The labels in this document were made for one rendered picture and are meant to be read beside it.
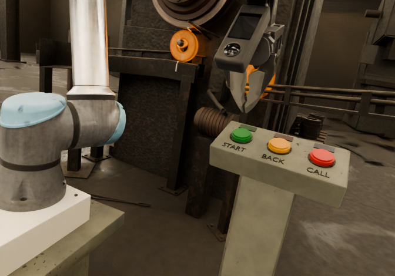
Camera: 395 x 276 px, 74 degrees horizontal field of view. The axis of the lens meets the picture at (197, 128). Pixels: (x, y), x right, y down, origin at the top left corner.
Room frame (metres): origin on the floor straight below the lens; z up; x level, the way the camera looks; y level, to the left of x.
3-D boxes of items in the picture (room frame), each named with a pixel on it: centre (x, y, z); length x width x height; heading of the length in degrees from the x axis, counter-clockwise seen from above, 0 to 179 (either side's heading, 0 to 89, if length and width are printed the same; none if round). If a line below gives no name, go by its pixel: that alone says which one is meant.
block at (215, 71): (1.35, -0.08, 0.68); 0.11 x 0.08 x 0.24; 155
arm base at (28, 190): (0.54, 0.36, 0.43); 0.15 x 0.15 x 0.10
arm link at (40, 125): (0.55, 0.35, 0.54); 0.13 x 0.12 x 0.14; 142
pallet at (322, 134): (3.13, -0.88, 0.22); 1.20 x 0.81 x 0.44; 63
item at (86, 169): (1.42, 0.70, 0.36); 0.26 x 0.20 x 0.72; 100
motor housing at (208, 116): (1.17, -0.10, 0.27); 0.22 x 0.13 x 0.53; 65
